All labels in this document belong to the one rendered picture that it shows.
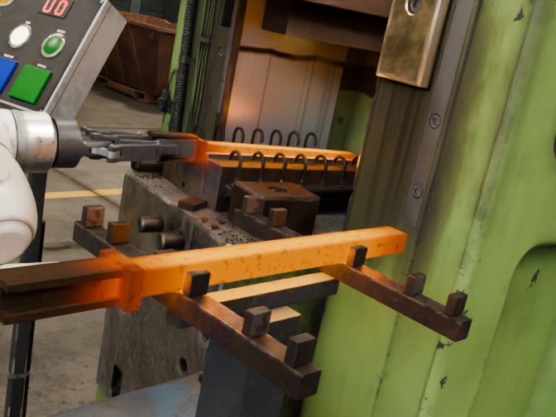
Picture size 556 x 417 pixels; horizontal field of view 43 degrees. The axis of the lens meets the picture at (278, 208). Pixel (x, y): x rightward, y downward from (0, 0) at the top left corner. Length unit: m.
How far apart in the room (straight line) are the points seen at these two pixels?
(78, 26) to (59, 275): 1.06
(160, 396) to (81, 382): 1.49
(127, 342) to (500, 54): 0.82
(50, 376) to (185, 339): 1.32
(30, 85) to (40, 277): 1.03
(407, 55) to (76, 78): 0.75
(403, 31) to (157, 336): 0.63
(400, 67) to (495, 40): 0.14
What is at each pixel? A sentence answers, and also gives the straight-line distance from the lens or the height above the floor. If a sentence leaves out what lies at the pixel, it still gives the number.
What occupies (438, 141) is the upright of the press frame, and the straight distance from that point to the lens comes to 0.98.
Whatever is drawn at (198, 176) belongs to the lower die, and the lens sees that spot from 1.20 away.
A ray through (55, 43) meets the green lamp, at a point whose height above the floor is 1.09.
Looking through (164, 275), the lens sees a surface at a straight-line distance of 0.57.
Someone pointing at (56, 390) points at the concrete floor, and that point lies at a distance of 2.35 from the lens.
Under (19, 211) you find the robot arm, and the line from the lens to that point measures 0.86.
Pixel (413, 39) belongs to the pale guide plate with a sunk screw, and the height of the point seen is 1.24.
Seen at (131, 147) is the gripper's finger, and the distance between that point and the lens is 1.08.
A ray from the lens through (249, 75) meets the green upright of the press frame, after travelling 1.44.
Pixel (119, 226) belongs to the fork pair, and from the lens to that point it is 0.66.
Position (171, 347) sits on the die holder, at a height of 0.69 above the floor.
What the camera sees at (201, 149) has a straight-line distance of 1.17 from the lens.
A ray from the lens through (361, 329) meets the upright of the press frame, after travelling 1.09.
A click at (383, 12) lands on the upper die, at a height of 1.28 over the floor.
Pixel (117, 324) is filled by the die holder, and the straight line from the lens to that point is 1.37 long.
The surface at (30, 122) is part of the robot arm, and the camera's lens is 1.04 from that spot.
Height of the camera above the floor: 1.25
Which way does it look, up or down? 16 degrees down
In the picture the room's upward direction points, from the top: 11 degrees clockwise
